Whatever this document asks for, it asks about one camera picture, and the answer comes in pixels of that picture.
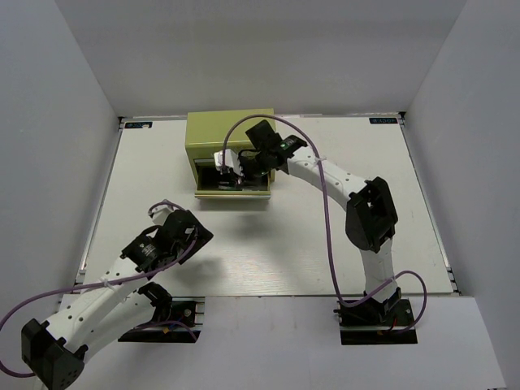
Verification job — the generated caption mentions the green metal drawer toolbox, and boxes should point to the green metal drawer toolbox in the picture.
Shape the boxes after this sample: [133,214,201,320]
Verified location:
[185,108,275,200]

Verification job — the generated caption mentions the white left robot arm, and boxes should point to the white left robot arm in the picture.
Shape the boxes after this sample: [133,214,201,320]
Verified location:
[21,209,214,389]

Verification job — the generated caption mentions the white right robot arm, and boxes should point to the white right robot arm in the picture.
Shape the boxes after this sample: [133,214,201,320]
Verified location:
[246,114,401,324]

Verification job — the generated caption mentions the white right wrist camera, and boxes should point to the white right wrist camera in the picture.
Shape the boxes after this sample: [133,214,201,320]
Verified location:
[213,149,244,177]

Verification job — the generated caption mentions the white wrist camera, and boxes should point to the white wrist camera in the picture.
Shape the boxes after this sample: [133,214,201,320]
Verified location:
[213,149,244,177]
[148,199,176,224]

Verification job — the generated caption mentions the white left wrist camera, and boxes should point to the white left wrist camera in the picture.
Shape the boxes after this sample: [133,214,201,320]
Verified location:
[148,199,176,224]

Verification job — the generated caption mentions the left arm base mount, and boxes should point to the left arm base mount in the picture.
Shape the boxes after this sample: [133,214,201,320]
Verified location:
[118,297,205,344]

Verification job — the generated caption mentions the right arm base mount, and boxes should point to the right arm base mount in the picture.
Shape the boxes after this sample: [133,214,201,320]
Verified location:
[334,299,418,345]

